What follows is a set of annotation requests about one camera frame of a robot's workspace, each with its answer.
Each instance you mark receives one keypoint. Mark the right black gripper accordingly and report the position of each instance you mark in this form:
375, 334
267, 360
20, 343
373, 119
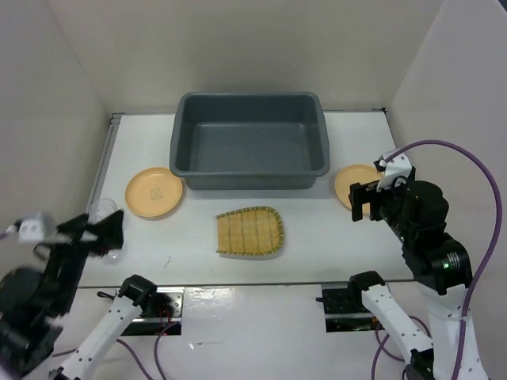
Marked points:
359, 193

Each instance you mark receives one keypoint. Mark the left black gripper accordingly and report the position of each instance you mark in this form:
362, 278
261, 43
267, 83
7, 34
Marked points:
111, 229

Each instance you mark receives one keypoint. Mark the yellow bear plate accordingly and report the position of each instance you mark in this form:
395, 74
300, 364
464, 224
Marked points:
153, 192
352, 174

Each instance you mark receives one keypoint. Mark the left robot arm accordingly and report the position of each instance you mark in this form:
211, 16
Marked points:
33, 300

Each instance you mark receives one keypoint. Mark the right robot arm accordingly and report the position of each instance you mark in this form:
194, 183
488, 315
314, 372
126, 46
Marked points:
443, 271

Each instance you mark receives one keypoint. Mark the grey plastic bin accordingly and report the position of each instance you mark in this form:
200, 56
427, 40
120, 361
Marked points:
249, 141

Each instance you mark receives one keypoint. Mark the woven bamboo basket tray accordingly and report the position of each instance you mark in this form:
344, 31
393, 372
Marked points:
250, 232

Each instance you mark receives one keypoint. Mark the aluminium table edge rail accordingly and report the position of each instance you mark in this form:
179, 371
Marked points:
103, 164

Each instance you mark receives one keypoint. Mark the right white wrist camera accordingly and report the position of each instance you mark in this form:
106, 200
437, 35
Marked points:
396, 171

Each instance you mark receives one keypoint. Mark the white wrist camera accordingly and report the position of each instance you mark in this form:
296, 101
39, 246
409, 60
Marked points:
33, 228
396, 171

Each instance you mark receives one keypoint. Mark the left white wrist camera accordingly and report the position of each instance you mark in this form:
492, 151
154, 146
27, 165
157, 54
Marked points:
33, 228

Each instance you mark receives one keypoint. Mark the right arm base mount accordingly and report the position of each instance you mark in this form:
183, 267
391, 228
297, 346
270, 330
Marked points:
341, 314

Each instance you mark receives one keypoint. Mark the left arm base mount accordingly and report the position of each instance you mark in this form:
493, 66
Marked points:
162, 308

